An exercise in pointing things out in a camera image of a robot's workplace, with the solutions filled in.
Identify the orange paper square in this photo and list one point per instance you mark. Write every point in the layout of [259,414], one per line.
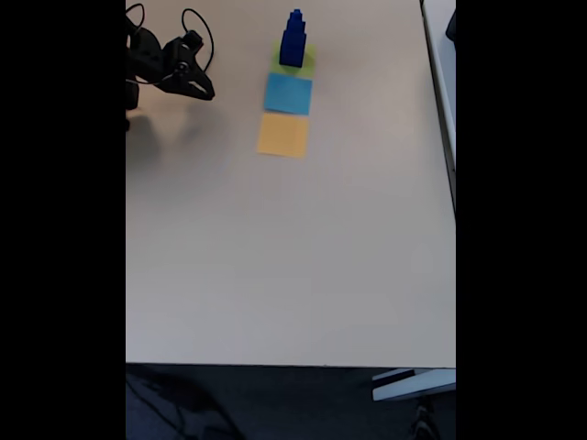
[282,137]

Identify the white adjacent table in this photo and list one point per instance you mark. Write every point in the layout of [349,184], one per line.
[440,69]

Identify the white table foot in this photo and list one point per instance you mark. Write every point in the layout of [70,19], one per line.
[413,387]

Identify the green paper square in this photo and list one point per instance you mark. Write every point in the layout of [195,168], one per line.
[311,62]

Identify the small blue cube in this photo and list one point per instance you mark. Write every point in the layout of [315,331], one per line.
[295,24]

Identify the dark object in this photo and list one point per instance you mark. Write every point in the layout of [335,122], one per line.
[451,25]

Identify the light blue paper square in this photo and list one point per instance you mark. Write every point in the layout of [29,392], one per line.
[289,94]

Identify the black camera box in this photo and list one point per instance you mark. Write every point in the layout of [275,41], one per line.
[192,40]

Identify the tiny blue cube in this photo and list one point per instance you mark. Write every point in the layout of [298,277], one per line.
[296,13]

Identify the large blue cube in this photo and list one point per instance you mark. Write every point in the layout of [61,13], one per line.
[291,54]

